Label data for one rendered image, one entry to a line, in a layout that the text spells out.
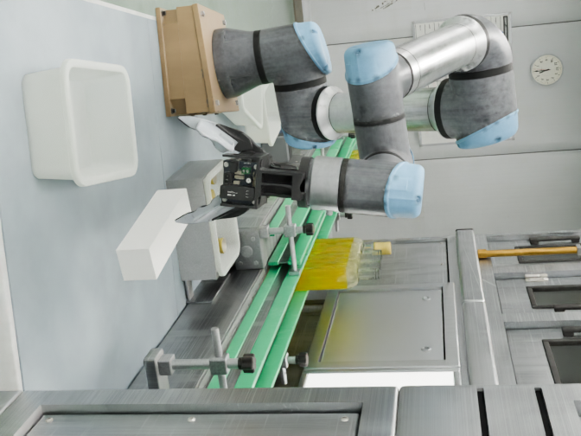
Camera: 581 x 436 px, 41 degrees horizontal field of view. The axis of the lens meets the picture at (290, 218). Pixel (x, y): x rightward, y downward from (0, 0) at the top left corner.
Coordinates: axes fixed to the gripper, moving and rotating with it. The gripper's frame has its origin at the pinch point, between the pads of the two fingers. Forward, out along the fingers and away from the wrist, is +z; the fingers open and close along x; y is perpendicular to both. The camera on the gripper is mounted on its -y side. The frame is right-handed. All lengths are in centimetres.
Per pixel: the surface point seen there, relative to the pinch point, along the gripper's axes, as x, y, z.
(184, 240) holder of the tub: 21, -44, 13
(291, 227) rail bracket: 20, -64, -6
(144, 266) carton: 19.4, -15.7, 10.6
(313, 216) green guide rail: 25, -104, -5
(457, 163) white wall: 66, -676, -58
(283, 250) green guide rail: 29, -77, -2
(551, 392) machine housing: 19, 21, -52
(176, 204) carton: 11.1, -31.0, 10.4
